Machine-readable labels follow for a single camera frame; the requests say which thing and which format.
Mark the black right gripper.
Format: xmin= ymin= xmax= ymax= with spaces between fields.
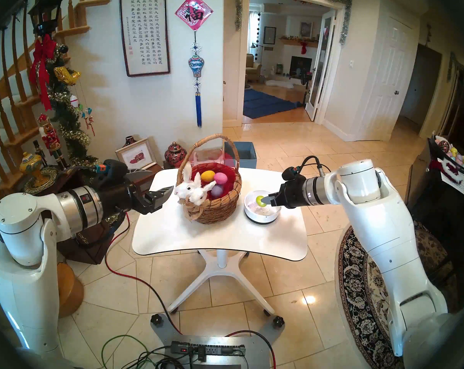
xmin=261 ymin=179 xmax=306 ymax=209

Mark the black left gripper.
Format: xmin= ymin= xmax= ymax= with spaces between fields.
xmin=101 ymin=168 xmax=175 ymax=219

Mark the brown wicker handle basket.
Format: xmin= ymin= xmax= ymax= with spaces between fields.
xmin=176 ymin=134 xmax=243 ymax=224

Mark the red tissue basket lining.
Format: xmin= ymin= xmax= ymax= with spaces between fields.
xmin=190 ymin=147 xmax=237 ymax=200

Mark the white round bowl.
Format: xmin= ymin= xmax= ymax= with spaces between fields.
xmin=244 ymin=190 xmax=282 ymax=224

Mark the large white plush bunny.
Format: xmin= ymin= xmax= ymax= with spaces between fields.
xmin=174 ymin=163 xmax=197 ymax=199

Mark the framed red shoe picture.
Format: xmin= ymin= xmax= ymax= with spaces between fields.
xmin=115 ymin=138 xmax=157 ymax=171

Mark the red black lidded jar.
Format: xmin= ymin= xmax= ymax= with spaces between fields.
xmin=164 ymin=142 xmax=187 ymax=168

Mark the small white plush bunny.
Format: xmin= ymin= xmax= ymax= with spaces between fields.
xmin=189 ymin=172 xmax=216 ymax=206

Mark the tan burlap bow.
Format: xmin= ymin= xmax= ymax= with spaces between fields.
xmin=183 ymin=199 xmax=209 ymax=221

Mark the blue open box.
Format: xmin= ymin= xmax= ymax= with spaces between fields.
xmin=224 ymin=142 xmax=257 ymax=169

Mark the dark wooden side table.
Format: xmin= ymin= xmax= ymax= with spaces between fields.
xmin=43 ymin=165 xmax=163 ymax=265

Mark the blue floor rug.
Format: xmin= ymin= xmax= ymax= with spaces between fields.
xmin=243 ymin=88 xmax=302 ymax=119

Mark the decorated green christmas garland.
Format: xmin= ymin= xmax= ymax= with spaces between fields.
xmin=43 ymin=43 xmax=102 ymax=169

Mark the ornate brass plate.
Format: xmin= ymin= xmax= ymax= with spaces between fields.
xmin=23 ymin=168 xmax=59 ymax=196

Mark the red nutcracker figure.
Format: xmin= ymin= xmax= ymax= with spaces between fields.
xmin=38 ymin=114 xmax=69 ymax=169

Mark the small black nutcracker figure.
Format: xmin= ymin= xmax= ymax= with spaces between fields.
xmin=33 ymin=140 xmax=48 ymax=167

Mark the yellow ornate vase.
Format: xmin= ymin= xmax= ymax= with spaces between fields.
xmin=20 ymin=152 xmax=44 ymax=188

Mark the large patterned oriental rug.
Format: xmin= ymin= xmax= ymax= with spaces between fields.
xmin=334 ymin=218 xmax=461 ymax=369

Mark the blue vase tassel ornament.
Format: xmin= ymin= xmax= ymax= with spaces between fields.
xmin=188 ymin=30 xmax=205 ymax=128

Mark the tan armchair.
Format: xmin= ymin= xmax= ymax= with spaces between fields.
xmin=246 ymin=54 xmax=262 ymax=82

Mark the black fireplace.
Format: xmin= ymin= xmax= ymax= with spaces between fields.
xmin=289 ymin=56 xmax=312 ymax=80

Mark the gold foil ornament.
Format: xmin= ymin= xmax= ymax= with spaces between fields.
xmin=54 ymin=66 xmax=81 ymax=85

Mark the white glass french door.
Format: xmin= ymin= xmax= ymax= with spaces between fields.
xmin=305 ymin=10 xmax=336 ymax=121

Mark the wooden stair railing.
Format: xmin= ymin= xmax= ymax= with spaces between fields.
xmin=0 ymin=0 xmax=111 ymax=199

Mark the framed chinese calligraphy scroll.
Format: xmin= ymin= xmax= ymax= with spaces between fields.
xmin=119 ymin=0 xmax=171 ymax=77

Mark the wooden mantel shelf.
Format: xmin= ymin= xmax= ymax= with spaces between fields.
xmin=279 ymin=38 xmax=319 ymax=48

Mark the red ribbon bow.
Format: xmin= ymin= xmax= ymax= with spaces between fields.
xmin=29 ymin=34 xmax=57 ymax=111

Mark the black power strip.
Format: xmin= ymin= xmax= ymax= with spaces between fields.
xmin=170 ymin=341 xmax=246 ymax=357

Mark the white panel door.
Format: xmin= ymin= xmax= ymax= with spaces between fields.
xmin=361 ymin=17 xmax=413 ymax=141

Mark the red white santa hat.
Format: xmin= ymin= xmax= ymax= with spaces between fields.
xmin=429 ymin=160 xmax=463 ymax=176

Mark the black grand piano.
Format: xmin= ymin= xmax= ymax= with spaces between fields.
xmin=394 ymin=134 xmax=464 ymax=296

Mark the red diamond fu decoration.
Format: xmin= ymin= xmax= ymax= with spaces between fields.
xmin=175 ymin=0 xmax=214 ymax=31

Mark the black tray of ornaments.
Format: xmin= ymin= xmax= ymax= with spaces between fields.
xmin=428 ymin=136 xmax=464 ymax=175

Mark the white paper sheet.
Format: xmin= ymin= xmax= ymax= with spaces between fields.
xmin=440 ymin=170 xmax=464 ymax=202

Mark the silver green tinsel garland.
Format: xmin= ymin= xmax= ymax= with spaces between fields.
xmin=235 ymin=0 xmax=352 ymax=46

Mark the black lantern lamp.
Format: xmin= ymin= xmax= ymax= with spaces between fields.
xmin=28 ymin=0 xmax=65 ymax=36

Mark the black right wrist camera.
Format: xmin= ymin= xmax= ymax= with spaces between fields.
xmin=281 ymin=166 xmax=305 ymax=183

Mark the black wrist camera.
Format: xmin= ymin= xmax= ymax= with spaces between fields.
xmin=281 ymin=166 xmax=305 ymax=183
xmin=95 ymin=159 xmax=130 ymax=186

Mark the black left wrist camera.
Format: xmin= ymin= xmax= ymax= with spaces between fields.
xmin=95 ymin=159 xmax=130 ymax=186

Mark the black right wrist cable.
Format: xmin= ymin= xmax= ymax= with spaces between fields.
xmin=299 ymin=156 xmax=331 ymax=177

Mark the white table pedestal base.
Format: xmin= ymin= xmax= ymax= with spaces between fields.
xmin=167 ymin=249 xmax=275 ymax=317

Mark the round wooden post base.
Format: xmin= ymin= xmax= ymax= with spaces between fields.
xmin=57 ymin=263 xmax=84 ymax=319

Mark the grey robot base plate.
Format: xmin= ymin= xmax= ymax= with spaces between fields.
xmin=150 ymin=314 xmax=285 ymax=369

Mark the green cable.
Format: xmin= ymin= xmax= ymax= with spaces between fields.
xmin=101 ymin=335 xmax=155 ymax=369

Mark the black cable bundle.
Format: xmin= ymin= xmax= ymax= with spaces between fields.
xmin=120 ymin=345 xmax=202 ymax=369

